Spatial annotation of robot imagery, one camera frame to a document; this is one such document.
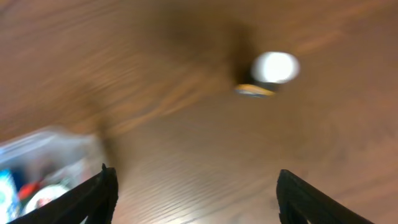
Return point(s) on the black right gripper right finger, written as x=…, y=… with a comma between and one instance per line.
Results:
x=301, y=203

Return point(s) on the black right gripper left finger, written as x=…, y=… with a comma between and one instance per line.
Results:
x=92, y=202

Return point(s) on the blue fever medicine box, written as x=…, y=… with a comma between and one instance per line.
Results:
x=10, y=206

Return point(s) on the dark bottle white cap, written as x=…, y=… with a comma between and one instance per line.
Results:
x=267, y=73

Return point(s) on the red medicine box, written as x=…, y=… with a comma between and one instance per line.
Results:
x=28, y=190

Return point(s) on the clear plastic container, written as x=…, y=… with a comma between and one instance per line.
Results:
x=52, y=156

